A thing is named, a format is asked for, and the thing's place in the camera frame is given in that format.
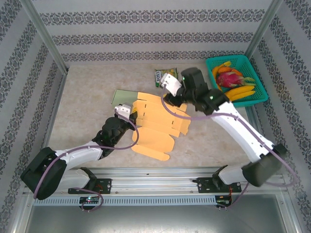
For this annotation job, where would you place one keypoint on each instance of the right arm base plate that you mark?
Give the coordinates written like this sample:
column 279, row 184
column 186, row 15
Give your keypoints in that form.
column 204, row 185

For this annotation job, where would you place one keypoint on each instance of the orange yellow mango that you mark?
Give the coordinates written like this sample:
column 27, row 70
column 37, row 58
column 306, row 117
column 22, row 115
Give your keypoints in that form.
column 215, row 75

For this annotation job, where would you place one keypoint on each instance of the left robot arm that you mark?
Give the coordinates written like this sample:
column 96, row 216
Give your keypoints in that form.
column 77, row 155

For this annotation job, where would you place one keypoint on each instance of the pink dragon fruit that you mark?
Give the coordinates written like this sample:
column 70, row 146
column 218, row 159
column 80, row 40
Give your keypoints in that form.
column 227, row 78

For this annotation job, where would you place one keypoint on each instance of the orange paper box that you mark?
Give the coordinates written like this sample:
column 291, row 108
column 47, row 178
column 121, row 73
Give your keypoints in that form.
column 155, row 143

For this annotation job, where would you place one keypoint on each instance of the small yellow fruit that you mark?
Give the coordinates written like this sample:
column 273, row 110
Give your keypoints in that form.
column 224, row 64

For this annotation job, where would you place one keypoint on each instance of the green candy bag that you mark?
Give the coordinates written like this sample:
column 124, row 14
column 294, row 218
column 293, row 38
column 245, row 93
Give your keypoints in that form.
column 158, row 80

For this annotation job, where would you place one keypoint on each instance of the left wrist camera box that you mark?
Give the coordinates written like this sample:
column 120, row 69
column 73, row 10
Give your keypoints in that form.
column 124, row 110

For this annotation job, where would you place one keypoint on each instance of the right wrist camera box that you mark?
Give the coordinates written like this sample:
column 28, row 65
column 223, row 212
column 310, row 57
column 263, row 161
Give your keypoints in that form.
column 171, row 83

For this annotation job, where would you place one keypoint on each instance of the yellow banana bunch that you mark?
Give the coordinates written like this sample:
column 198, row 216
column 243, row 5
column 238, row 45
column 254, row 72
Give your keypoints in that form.
column 240, row 93

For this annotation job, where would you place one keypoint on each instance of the aluminium frame post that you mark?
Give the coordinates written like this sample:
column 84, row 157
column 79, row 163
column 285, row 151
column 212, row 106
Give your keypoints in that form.
column 263, row 26
column 41, row 31

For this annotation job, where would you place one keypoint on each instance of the aluminium mounting rail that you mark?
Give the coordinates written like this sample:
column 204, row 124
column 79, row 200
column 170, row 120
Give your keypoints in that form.
column 155, row 179

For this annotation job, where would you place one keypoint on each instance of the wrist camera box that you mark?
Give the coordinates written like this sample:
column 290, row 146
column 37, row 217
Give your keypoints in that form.
column 124, row 110
column 171, row 83

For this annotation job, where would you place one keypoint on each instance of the green paper box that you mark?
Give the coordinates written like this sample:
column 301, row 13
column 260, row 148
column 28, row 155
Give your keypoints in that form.
column 122, row 97

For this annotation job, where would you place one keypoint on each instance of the teal plastic basket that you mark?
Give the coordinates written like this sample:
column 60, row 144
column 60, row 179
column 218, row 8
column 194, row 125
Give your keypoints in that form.
column 255, row 70

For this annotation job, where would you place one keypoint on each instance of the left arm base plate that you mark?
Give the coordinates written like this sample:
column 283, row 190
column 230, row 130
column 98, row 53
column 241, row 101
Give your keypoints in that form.
column 104, row 185

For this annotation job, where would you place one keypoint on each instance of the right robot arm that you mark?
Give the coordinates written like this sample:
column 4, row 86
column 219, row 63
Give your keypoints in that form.
column 243, row 133

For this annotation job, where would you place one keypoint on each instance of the grey metal panel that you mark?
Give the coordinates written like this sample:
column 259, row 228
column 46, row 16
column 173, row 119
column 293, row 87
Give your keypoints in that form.
column 155, row 221

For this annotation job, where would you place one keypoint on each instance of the orange fruit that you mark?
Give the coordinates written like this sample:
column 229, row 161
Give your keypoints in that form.
column 237, row 72

